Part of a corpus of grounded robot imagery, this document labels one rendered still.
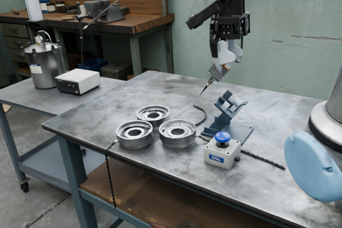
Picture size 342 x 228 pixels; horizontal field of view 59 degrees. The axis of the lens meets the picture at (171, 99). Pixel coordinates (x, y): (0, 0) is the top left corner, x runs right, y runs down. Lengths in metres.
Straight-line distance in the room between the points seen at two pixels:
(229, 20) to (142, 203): 0.64
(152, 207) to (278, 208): 0.47
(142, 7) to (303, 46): 1.35
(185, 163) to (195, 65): 1.97
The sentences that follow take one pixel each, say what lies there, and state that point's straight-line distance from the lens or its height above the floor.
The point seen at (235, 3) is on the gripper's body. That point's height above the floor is 1.17.
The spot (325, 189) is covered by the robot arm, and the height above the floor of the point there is 0.96.
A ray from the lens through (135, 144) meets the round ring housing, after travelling 0.84.
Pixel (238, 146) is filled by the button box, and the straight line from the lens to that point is 0.78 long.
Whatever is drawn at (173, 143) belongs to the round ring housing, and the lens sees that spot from 0.82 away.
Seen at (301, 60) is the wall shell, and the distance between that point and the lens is 2.36.
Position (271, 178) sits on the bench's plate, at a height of 0.80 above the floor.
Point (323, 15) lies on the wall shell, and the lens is 2.27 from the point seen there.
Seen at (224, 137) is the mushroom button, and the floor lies 0.87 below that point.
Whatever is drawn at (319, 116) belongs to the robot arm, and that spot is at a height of 1.05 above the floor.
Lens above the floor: 1.27
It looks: 25 degrees down
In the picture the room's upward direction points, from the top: 4 degrees counter-clockwise
